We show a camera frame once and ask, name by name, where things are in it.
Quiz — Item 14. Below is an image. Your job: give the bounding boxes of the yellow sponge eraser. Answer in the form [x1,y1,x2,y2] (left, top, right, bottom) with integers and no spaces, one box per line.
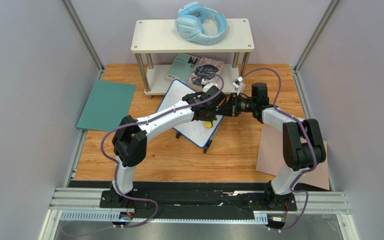
[203,121,213,129]

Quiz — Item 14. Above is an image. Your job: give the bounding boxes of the blue framed whiteboard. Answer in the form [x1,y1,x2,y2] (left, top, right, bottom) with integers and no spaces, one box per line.
[156,79,224,152]

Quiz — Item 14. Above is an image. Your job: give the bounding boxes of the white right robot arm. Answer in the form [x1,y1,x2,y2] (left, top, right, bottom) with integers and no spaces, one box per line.
[216,83,326,210]

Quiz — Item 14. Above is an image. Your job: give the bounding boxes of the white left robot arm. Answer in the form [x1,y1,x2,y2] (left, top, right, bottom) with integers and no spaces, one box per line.
[100,86,226,208]

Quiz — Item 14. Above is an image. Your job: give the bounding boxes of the Little Women book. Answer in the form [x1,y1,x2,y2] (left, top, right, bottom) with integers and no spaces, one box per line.
[187,57,225,90]

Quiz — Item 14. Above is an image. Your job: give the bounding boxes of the teal book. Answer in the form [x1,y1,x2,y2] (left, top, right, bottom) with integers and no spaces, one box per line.
[164,53,201,84]

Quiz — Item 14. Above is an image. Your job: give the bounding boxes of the pink mat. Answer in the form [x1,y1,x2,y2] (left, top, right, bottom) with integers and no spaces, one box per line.
[256,125,330,190]

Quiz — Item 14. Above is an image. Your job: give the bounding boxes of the light blue headphones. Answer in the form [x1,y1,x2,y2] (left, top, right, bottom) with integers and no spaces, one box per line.
[175,1,228,46]

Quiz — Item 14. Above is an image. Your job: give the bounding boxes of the white two-tier shelf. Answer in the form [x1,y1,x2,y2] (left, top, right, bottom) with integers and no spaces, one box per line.
[130,17,255,99]

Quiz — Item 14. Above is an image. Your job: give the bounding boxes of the teal mat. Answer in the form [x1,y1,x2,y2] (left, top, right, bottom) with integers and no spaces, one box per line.
[76,80,136,132]

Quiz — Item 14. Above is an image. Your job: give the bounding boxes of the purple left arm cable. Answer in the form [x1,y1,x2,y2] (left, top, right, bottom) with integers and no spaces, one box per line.
[60,73,226,238]

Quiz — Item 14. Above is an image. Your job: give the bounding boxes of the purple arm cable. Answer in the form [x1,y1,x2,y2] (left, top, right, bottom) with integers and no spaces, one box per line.
[60,73,226,238]
[240,67,317,233]

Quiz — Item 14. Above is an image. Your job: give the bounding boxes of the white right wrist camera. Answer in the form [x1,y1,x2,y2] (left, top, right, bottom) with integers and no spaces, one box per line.
[232,76,246,95]

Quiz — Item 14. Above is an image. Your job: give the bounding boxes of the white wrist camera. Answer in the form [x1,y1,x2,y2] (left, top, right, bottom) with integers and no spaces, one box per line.
[232,76,246,95]
[201,79,219,96]

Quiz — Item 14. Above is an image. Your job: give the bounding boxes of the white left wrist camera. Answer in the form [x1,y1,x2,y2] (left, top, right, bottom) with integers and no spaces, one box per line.
[201,79,219,96]

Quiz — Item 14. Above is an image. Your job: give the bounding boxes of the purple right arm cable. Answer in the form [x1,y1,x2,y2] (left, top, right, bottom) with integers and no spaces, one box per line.
[240,67,317,233]

